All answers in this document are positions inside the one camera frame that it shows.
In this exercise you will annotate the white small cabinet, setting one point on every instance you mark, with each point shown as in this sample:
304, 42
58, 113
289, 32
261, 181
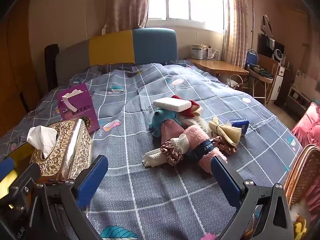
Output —
278, 82

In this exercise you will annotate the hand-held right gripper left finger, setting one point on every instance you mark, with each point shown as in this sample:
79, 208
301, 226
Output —
91, 178

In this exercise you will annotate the ornate gold tissue box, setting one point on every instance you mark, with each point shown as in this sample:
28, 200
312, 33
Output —
67, 150

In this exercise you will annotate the grey checked quilt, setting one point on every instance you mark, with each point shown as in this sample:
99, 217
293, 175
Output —
150, 200

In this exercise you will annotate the pink fuzzy sock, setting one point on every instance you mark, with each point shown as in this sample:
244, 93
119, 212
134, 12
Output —
197, 135

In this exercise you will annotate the blue tissue packet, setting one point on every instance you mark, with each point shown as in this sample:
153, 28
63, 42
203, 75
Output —
238, 126

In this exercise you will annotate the blue teddy bear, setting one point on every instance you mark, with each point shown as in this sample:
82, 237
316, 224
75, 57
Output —
162, 120

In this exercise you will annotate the cream knotted cloth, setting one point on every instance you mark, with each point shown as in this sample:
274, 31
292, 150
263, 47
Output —
225, 130

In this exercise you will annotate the pink ruffled bedding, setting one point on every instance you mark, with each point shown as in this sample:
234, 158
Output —
308, 127

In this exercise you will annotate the grey yellow blue headboard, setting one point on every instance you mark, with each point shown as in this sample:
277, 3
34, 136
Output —
110, 47

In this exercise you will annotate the wicker basket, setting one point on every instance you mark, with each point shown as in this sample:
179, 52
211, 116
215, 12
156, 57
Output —
302, 170

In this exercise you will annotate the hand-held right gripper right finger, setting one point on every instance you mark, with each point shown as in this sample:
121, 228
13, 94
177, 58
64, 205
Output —
225, 182

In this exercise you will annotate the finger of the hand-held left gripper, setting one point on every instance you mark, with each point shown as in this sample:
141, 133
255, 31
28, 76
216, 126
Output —
25, 180

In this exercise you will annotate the wooden wardrobe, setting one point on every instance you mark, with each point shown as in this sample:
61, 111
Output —
15, 80

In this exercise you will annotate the pink satin scrunchie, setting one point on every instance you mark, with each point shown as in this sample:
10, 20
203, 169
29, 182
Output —
170, 152

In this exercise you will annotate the white round basket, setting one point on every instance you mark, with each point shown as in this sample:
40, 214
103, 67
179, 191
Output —
236, 83

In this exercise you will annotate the window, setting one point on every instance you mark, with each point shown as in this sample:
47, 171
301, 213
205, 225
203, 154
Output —
180, 0

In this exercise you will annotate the white printed cloth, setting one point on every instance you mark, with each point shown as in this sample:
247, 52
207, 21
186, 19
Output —
197, 123

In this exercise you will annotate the white sock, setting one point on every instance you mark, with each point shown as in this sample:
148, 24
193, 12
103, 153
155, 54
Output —
183, 142

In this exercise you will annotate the black monitor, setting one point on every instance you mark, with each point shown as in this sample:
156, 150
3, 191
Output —
267, 45

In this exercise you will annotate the wooden desk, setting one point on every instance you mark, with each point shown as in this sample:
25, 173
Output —
217, 66

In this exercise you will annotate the pink striped curtain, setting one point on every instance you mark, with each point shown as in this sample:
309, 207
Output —
237, 30

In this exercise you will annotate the clear jars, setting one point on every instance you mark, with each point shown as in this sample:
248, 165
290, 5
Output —
212, 53

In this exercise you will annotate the white canister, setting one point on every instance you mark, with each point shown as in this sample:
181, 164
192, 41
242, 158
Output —
197, 52

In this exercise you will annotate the pink patterned curtain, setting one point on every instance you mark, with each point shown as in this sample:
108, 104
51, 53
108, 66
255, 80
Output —
125, 2

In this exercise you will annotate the white tissue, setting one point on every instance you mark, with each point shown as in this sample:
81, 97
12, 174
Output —
40, 137

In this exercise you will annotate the purple cardboard box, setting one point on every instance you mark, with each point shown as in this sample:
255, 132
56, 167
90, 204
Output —
82, 112

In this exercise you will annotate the blue chair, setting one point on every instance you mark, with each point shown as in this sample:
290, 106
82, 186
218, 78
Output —
251, 57

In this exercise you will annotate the red sock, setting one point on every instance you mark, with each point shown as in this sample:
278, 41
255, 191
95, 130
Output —
193, 104

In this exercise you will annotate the white sponge block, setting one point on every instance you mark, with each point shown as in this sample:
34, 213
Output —
172, 104

